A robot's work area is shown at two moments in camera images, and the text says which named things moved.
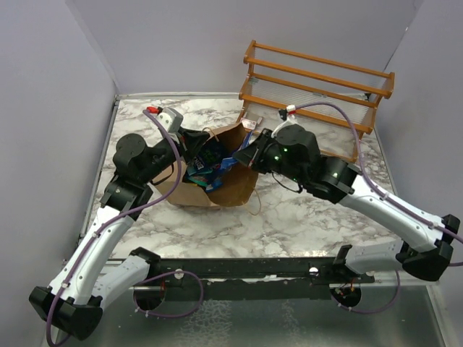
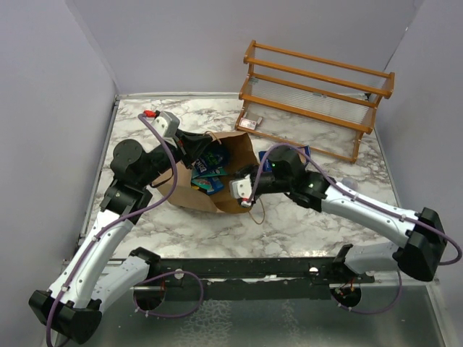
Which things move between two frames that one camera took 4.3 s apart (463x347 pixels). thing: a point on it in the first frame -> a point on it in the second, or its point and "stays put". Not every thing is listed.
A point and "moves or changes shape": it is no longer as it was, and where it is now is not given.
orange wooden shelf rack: [338, 101] stays put
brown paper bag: [239, 184] moves or changes shape
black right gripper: [255, 152] -> [249, 170]
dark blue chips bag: [226, 163] moves or changes shape
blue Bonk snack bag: [210, 155] stays put
